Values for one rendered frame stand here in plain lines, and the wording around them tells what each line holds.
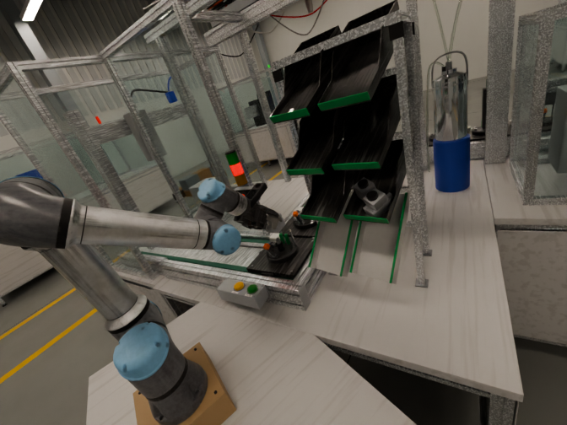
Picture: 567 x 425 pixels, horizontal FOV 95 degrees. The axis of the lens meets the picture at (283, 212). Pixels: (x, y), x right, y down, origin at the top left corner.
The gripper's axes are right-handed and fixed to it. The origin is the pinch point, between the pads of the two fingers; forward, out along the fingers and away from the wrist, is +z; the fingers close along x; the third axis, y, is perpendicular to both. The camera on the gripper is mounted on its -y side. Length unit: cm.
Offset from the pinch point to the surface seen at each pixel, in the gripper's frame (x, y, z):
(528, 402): 86, 56, 103
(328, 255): 22.6, 12.1, 5.5
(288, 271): 6.5, 19.5, 6.9
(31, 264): -498, 63, 51
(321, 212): 23.9, 0.4, -7.3
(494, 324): 69, 25, 17
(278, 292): 4.3, 27.6, 5.1
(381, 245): 40.5, 7.4, 4.8
